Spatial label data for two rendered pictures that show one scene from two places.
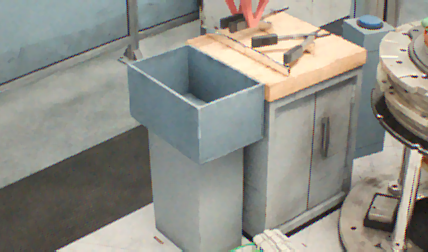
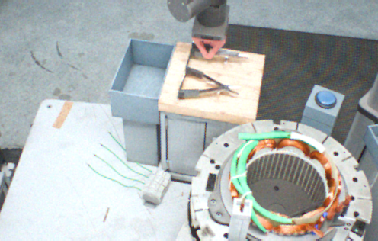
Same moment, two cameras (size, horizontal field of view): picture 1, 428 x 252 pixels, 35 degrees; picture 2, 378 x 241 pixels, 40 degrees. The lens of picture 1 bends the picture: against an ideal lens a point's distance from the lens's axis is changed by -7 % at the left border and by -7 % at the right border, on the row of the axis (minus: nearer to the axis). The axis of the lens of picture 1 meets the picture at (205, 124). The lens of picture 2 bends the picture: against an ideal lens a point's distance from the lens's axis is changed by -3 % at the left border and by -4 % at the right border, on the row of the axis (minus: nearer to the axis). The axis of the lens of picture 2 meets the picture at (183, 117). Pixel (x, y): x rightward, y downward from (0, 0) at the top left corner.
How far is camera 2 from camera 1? 85 cm
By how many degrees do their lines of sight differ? 40
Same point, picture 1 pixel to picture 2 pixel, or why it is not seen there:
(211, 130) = (118, 104)
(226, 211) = (144, 145)
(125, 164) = (328, 59)
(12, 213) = (232, 46)
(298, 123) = (190, 130)
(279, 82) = (166, 104)
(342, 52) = (236, 110)
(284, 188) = (180, 156)
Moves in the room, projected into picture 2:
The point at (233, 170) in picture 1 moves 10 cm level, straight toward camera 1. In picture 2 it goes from (148, 128) to (112, 150)
